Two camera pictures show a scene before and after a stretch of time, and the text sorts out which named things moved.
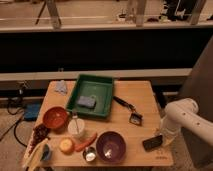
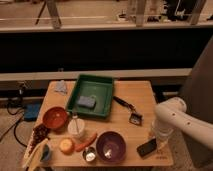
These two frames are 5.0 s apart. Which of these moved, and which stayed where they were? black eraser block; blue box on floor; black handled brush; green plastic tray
Moved: black eraser block
Stayed: black handled brush; blue box on floor; green plastic tray
